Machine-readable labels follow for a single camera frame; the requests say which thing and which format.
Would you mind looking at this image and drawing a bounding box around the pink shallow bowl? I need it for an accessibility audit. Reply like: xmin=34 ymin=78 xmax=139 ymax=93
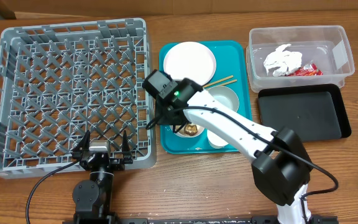
xmin=175 ymin=123 xmax=204 ymax=138

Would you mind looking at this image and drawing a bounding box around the grey dish rack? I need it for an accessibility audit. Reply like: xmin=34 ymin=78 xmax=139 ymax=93
xmin=0 ymin=18 xmax=157 ymax=179

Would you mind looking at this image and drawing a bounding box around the large white plate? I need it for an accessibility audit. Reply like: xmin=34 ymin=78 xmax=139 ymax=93
xmin=163 ymin=42 xmax=216 ymax=86

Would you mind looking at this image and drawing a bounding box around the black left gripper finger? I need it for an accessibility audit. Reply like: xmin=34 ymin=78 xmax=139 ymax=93
xmin=71 ymin=130 xmax=91 ymax=161
xmin=121 ymin=130 xmax=133 ymax=164

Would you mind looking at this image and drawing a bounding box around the grey bowl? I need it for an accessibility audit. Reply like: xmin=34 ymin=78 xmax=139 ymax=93
xmin=208 ymin=86 xmax=239 ymax=112

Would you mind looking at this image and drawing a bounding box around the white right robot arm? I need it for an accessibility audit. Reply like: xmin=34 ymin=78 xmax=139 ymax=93
xmin=142 ymin=70 xmax=313 ymax=223

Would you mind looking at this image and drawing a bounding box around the brown food scrap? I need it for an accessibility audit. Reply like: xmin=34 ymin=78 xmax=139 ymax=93
xmin=183 ymin=123 xmax=198 ymax=136

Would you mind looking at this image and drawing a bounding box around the clear plastic waste bin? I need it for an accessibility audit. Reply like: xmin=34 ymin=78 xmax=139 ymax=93
xmin=246 ymin=26 xmax=355 ymax=93

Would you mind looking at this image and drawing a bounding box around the white cup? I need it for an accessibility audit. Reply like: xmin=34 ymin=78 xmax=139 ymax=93
xmin=207 ymin=130 xmax=228 ymax=149

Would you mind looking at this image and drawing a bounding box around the white paper napkin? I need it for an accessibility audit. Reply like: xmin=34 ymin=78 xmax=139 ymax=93
xmin=263 ymin=44 xmax=303 ymax=77

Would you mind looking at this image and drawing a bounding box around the teal plastic tray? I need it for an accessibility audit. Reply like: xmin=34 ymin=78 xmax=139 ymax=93
xmin=160 ymin=40 xmax=252 ymax=154

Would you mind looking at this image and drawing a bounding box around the black tray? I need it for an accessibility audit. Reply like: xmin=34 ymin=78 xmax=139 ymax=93
xmin=258 ymin=84 xmax=352 ymax=142

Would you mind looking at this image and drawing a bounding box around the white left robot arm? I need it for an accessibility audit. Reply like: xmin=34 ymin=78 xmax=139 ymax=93
xmin=72 ymin=131 xmax=133 ymax=224

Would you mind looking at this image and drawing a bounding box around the wooden chopstick upper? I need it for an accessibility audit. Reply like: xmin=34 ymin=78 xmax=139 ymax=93
xmin=203 ymin=75 xmax=234 ymax=88

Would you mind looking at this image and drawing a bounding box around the red strawberry cake wrapper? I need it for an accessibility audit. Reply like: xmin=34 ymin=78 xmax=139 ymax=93
xmin=288 ymin=63 xmax=323 ymax=77

